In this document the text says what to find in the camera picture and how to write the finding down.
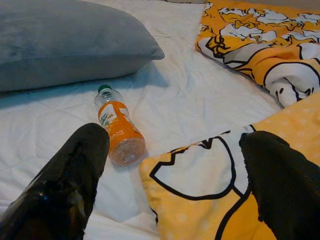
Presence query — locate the grey plush pillow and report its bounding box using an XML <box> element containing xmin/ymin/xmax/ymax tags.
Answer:
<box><xmin>0</xmin><ymin>0</ymin><xmax>165</xmax><ymax>93</ymax></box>

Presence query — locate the yellow egg cartoon blanket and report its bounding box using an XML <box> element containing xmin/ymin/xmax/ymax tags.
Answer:
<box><xmin>138</xmin><ymin>0</ymin><xmax>320</xmax><ymax>240</ymax></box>

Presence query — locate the white quilted mattress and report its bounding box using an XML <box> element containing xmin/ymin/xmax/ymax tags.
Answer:
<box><xmin>0</xmin><ymin>0</ymin><xmax>283</xmax><ymax>240</ymax></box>

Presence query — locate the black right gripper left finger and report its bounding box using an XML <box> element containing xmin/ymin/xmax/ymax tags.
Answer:
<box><xmin>0</xmin><ymin>122</ymin><xmax>111</xmax><ymax>240</ymax></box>

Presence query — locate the orange juice plastic bottle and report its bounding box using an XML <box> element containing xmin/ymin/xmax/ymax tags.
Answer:
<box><xmin>94</xmin><ymin>84</ymin><xmax>147</xmax><ymax>166</ymax></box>

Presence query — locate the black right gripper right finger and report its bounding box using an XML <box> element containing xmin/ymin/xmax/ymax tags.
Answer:
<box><xmin>238</xmin><ymin>130</ymin><xmax>320</xmax><ymax>240</ymax></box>

